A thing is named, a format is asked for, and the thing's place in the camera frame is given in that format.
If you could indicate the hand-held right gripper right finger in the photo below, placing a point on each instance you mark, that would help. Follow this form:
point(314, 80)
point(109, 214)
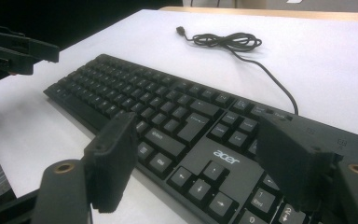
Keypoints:
point(292, 161)

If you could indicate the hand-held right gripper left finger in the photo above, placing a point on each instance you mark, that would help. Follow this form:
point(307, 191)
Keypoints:
point(112, 161)

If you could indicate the black computer keyboard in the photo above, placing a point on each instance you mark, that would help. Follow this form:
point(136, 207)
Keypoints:
point(199, 149)

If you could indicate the white table cover sheet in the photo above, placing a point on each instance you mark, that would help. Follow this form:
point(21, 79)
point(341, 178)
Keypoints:
point(307, 53)

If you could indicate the light wooden table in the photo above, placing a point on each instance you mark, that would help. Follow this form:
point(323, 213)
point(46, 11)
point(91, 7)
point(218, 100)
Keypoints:
point(261, 12)

